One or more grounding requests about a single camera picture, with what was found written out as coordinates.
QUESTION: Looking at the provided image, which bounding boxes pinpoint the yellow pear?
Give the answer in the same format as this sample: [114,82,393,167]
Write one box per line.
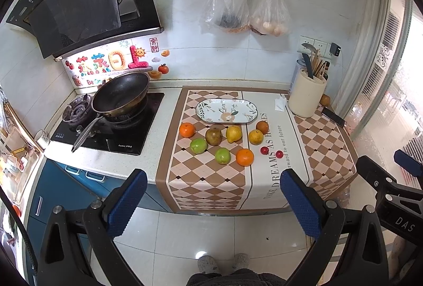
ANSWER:
[226,125,242,144]

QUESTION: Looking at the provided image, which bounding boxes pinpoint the dark orange fruit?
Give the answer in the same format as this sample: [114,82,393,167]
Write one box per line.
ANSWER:
[256,120,270,135]

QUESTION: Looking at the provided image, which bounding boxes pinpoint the black frying pan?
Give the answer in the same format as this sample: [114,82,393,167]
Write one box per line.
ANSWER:
[71,72,150,152]

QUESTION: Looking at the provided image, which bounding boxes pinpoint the brown pear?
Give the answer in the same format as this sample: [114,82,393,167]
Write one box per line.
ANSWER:
[205,128,222,146]

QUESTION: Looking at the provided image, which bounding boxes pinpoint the plastic bag with eggs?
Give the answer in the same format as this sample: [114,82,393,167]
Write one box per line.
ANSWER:
[250,0,290,37]

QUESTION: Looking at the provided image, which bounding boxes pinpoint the cream utensil holder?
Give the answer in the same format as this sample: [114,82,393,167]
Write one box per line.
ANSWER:
[287,69,327,118]

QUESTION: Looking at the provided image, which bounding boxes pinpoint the orange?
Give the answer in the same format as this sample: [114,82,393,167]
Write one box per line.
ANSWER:
[178,122,196,138]
[236,149,255,167]

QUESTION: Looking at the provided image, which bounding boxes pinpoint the black smartphone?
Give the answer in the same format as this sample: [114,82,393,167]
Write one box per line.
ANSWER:
[321,107,346,128]

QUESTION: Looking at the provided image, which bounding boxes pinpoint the black knife in holder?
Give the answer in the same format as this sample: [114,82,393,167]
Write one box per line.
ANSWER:
[302,53,313,79]

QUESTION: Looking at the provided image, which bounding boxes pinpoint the checkered brown table mat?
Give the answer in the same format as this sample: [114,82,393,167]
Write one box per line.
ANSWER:
[155,87,356,214]

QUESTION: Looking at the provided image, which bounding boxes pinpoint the plastic bag with dark contents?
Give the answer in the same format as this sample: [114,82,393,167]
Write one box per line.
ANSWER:
[200,0,250,34]

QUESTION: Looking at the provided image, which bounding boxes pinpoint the black range hood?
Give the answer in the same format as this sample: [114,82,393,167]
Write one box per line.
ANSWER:
[6,0,163,59]

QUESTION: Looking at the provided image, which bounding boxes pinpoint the yellow orange fruit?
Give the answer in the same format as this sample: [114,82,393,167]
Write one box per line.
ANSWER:
[248,129,264,145]

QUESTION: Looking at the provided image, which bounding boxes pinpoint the white folded tissue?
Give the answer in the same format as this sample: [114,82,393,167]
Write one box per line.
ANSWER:
[275,94,287,112]

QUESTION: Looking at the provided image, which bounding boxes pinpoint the black gas stove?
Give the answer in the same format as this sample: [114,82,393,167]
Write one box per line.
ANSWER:
[50,92,166,156]

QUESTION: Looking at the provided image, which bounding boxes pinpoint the grey spray can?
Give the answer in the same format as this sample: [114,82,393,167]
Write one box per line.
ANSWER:
[289,58,306,93]

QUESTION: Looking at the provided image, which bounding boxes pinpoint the floral oval ceramic plate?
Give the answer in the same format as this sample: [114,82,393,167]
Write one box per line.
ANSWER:
[196,99,258,124]

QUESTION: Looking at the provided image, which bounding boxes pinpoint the green apple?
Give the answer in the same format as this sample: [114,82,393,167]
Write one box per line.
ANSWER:
[190,138,208,154]
[214,148,231,165]

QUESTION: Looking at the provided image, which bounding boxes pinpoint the colourful wall sticker sheet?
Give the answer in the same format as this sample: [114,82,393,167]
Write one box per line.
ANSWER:
[62,36,170,88]

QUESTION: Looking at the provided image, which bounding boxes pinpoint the white wall socket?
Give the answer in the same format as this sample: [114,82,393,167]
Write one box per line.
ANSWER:
[297,36,330,58]

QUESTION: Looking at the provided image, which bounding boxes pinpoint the red cherry tomato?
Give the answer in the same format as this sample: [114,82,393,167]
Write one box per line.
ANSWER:
[275,150,284,159]
[260,147,269,155]

